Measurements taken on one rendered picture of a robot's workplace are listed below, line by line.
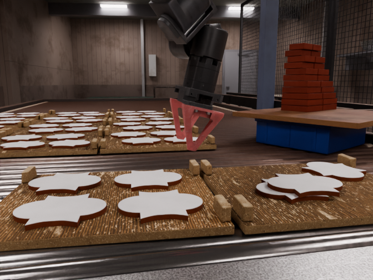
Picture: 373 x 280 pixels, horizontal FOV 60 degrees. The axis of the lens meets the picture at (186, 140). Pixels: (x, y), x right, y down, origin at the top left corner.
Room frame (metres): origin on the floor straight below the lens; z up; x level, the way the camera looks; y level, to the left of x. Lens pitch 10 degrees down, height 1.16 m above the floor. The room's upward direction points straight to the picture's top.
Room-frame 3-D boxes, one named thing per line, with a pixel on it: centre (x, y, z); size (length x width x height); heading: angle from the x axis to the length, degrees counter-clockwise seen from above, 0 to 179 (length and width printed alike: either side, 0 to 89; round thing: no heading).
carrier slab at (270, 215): (0.68, -0.26, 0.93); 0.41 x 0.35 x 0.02; 100
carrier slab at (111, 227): (0.62, 0.15, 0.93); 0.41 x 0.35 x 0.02; 99
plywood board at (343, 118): (1.29, -0.54, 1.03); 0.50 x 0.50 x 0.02; 40
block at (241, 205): (0.52, -0.10, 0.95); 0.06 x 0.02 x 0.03; 10
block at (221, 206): (0.51, -0.06, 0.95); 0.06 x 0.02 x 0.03; 9
